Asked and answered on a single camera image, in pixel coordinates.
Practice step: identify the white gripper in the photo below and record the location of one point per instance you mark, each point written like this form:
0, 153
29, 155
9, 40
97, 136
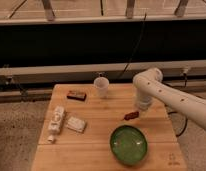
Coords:
143, 101

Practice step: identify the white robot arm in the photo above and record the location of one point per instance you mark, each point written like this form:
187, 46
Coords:
149, 85

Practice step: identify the green ceramic bowl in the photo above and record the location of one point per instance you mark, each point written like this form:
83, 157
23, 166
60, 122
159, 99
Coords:
128, 145

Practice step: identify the white plastic cup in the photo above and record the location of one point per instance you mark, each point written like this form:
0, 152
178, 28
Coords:
101, 84

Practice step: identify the dark brown rectangular block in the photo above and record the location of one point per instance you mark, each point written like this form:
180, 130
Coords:
76, 95

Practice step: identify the white rectangular packet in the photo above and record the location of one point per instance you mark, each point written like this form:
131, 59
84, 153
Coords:
76, 124

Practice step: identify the white tube with cap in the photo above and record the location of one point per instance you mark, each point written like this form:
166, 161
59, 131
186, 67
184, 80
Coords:
55, 124

